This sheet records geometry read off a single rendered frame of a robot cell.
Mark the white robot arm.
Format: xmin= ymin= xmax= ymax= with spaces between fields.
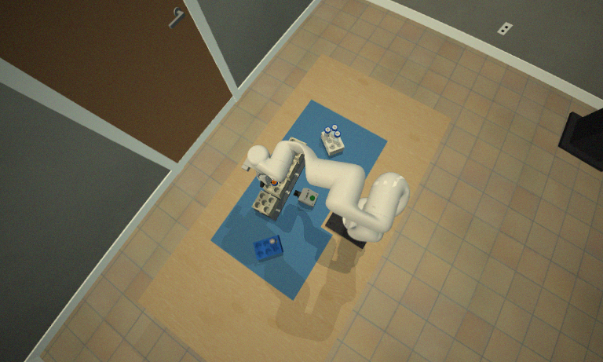
xmin=241 ymin=141 xmax=410 ymax=242

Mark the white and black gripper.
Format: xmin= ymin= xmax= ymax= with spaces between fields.
xmin=258 ymin=175 xmax=272 ymax=188

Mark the cream tube rack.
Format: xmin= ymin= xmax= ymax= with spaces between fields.
xmin=321 ymin=132 xmax=345 ymax=156

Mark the blue bench mat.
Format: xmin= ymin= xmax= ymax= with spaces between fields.
xmin=211 ymin=100 xmax=387 ymax=300

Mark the beige bucket adapter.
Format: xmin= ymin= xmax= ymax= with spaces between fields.
xmin=286 ymin=160 xmax=298 ymax=181
xmin=252 ymin=190 xmax=280 ymax=217
xmin=263 ymin=179 xmax=289 ymax=199
xmin=289 ymin=137 xmax=307 ymax=164

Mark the blue tube rack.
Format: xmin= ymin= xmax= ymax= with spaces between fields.
xmin=253 ymin=236 xmax=283 ymax=260

